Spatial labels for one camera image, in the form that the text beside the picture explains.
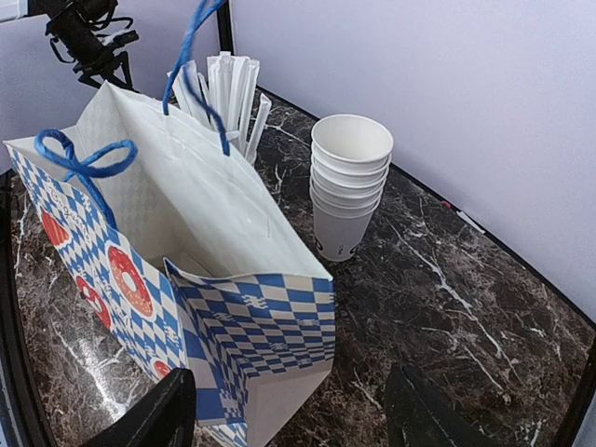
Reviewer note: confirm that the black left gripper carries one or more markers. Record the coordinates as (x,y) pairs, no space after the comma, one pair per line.
(88,36)

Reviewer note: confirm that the white wrapped straws bundle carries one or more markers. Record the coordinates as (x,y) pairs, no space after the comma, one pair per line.
(229,89)

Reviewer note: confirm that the stack of white paper cups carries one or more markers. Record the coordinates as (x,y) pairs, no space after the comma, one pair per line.
(350,160)

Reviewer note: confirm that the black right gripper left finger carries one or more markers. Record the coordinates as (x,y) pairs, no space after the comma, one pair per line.
(165,416)

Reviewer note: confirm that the black vertical frame post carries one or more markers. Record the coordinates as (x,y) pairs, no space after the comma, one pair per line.
(578,408)

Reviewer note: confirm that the blue checkered paper bag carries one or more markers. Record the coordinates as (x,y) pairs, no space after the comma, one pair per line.
(170,233)

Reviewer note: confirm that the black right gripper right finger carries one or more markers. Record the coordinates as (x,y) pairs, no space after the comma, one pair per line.
(417,414)

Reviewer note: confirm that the black left frame post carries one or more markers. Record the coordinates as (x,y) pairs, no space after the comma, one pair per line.
(225,28)

